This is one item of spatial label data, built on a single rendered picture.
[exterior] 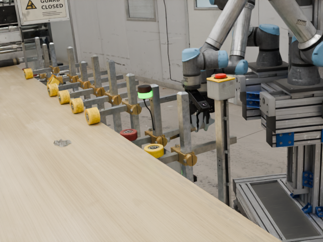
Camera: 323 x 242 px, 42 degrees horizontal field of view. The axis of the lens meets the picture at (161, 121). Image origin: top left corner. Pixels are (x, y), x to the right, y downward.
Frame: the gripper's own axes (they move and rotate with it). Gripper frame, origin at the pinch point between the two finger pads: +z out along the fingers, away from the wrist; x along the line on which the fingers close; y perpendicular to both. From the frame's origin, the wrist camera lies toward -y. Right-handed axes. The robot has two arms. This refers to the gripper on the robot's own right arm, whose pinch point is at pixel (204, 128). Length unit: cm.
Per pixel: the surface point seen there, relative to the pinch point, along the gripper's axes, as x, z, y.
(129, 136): -3.6, -9.5, -42.7
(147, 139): -1.4, -4.1, -32.9
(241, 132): 158, 89, 148
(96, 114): 22, -16, -48
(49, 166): -15, -11, -82
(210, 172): 100, 85, 67
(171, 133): -1.4, -3.8, -20.0
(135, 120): 19.4, -7.7, -28.9
